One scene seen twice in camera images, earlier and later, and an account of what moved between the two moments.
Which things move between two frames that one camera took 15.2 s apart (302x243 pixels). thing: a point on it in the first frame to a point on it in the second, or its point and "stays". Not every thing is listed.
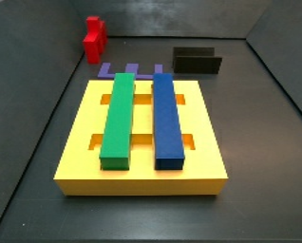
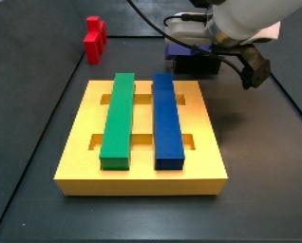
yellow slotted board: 80,177 stays
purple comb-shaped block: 131,68 to 182,49
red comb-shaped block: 95,39 stays
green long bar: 113,157 stays
